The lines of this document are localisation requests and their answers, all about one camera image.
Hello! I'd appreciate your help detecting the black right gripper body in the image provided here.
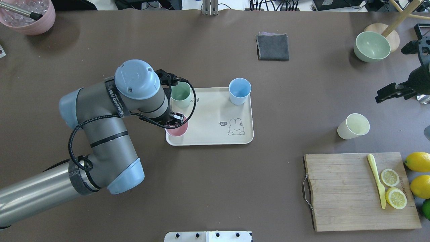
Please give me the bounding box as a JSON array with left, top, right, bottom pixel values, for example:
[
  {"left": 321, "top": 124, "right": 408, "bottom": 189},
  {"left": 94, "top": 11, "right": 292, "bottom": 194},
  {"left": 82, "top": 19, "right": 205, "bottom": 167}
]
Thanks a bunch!
[{"left": 401, "top": 37, "right": 430, "bottom": 99}]

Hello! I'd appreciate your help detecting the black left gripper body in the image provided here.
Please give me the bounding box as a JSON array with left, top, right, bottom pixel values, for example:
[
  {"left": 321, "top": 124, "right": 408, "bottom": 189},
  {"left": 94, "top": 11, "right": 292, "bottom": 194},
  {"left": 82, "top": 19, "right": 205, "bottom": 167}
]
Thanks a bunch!
[{"left": 155, "top": 69, "right": 178, "bottom": 125}]

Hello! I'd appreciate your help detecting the pink plastic cup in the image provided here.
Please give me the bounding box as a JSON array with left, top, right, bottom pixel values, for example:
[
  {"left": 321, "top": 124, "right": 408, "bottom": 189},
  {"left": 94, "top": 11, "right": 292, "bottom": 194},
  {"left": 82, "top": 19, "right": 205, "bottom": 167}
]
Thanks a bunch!
[{"left": 165, "top": 122, "right": 188, "bottom": 137}]

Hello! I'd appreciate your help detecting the green plastic cup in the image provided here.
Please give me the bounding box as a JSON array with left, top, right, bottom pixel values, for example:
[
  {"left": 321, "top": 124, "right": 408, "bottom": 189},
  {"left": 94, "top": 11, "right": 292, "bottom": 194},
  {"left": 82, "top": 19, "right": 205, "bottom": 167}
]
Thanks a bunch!
[{"left": 171, "top": 82, "right": 192, "bottom": 108}]

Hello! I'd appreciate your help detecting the cream plastic cup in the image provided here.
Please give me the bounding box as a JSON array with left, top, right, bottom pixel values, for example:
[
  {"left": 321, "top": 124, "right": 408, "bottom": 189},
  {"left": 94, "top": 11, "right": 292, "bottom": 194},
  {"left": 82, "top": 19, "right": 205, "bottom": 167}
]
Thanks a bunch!
[{"left": 337, "top": 113, "right": 370, "bottom": 140}]

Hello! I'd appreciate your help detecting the blue plastic cup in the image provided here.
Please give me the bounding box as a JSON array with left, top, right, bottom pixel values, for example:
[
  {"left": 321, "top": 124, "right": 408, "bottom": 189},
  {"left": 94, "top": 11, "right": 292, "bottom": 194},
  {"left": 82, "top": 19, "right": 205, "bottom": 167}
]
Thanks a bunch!
[{"left": 228, "top": 78, "right": 252, "bottom": 105}]

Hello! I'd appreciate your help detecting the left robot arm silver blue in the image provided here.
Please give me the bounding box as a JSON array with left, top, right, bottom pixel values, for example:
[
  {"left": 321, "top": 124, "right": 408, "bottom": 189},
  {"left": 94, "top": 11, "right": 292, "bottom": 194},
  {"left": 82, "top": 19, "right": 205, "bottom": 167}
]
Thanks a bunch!
[{"left": 1, "top": 59, "right": 189, "bottom": 230}]

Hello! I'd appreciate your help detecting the cream plastic tray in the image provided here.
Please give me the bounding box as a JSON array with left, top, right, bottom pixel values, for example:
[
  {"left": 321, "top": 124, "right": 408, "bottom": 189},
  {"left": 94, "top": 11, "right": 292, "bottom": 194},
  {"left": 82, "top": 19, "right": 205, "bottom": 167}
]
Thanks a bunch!
[{"left": 165, "top": 87, "right": 254, "bottom": 146}]

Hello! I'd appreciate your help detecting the green bowl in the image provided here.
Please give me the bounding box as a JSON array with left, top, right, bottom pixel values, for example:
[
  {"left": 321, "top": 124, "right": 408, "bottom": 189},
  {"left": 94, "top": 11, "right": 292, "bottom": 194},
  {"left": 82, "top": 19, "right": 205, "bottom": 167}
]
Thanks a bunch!
[{"left": 353, "top": 32, "right": 391, "bottom": 63}]

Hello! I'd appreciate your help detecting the wooden mug tree stand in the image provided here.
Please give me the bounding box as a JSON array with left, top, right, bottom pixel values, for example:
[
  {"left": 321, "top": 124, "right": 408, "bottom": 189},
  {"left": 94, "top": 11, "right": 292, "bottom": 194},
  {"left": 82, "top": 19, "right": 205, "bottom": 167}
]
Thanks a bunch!
[{"left": 364, "top": 0, "right": 429, "bottom": 53}]

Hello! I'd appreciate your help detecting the yellow plastic knife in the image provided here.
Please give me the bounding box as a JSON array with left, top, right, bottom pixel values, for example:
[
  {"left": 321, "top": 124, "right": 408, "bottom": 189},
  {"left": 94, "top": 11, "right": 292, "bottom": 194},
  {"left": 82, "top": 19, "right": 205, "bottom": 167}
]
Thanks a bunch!
[{"left": 367, "top": 154, "right": 387, "bottom": 209}]

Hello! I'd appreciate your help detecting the yellow lemon left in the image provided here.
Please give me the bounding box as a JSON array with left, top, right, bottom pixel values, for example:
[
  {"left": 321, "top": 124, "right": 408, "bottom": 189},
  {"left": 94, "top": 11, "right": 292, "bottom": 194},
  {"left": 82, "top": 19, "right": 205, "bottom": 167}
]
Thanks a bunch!
[{"left": 404, "top": 152, "right": 430, "bottom": 172}]

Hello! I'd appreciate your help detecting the yellow lemon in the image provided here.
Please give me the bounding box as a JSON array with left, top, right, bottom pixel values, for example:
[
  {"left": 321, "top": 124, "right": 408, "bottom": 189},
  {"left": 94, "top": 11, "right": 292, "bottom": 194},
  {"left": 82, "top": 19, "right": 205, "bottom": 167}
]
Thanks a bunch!
[
  {"left": 410, "top": 175, "right": 430, "bottom": 199},
  {"left": 404, "top": 152, "right": 430, "bottom": 172}
]

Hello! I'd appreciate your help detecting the lemon slice left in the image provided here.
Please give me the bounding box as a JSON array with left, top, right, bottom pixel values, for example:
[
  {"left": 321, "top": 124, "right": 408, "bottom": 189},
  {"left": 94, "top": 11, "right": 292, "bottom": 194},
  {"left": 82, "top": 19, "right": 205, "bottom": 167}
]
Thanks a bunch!
[{"left": 380, "top": 168, "right": 400, "bottom": 187}]

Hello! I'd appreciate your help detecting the lemon slice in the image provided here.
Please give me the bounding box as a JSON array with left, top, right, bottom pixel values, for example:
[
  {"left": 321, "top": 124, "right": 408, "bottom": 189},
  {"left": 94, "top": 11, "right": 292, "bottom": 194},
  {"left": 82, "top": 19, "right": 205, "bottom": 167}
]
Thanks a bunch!
[
  {"left": 380, "top": 168, "right": 400, "bottom": 187},
  {"left": 385, "top": 187, "right": 407, "bottom": 209}
]

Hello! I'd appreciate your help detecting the yellow lemon middle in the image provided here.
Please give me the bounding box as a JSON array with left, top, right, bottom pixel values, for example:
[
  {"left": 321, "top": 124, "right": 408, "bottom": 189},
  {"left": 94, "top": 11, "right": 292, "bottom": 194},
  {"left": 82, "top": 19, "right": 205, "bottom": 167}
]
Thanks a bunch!
[{"left": 410, "top": 175, "right": 430, "bottom": 199}]

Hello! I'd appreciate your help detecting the lemon slice right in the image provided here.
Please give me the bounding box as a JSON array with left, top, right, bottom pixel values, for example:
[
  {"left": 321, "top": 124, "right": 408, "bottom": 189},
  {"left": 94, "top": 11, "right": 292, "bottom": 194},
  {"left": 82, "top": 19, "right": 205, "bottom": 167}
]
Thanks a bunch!
[{"left": 385, "top": 187, "right": 407, "bottom": 209}]

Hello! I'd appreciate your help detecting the dark grey folded cloth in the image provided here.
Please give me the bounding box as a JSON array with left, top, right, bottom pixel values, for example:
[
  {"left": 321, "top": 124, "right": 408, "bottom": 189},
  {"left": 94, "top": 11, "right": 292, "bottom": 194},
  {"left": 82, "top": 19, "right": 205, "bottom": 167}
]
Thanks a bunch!
[{"left": 256, "top": 32, "right": 289, "bottom": 61}]

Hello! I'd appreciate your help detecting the wooden cutting board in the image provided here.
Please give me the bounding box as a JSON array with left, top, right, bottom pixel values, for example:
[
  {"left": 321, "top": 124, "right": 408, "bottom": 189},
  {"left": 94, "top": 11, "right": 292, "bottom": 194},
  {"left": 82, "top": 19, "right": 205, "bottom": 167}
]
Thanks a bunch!
[{"left": 304, "top": 153, "right": 421, "bottom": 232}]

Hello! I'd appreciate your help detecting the green lime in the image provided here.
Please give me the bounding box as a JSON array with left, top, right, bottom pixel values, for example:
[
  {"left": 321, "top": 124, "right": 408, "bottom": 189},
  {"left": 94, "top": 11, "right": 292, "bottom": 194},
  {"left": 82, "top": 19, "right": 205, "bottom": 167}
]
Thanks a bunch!
[{"left": 421, "top": 199, "right": 430, "bottom": 220}]

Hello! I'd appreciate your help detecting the metal ice scoop tube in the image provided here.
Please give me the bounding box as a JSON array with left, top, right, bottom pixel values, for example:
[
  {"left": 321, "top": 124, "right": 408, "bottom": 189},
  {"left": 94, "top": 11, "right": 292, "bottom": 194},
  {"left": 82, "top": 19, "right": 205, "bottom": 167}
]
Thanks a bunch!
[{"left": 0, "top": 1, "right": 43, "bottom": 21}]

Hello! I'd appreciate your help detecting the pink bowl with ice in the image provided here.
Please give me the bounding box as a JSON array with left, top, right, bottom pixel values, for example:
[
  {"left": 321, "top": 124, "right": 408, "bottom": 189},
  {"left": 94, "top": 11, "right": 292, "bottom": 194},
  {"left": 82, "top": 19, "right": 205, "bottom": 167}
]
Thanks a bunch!
[{"left": 0, "top": 0, "right": 56, "bottom": 35}]

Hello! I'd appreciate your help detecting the aluminium frame post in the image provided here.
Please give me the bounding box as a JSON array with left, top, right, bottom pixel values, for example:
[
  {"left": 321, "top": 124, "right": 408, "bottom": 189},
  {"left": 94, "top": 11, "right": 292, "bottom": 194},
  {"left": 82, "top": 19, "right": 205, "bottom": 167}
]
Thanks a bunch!
[{"left": 202, "top": 0, "right": 218, "bottom": 16}]

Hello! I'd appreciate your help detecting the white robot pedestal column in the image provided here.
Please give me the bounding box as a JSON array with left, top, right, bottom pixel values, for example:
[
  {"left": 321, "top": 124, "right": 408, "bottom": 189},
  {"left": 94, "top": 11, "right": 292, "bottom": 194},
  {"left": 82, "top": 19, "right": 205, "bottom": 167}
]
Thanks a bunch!
[{"left": 164, "top": 230, "right": 253, "bottom": 242}]

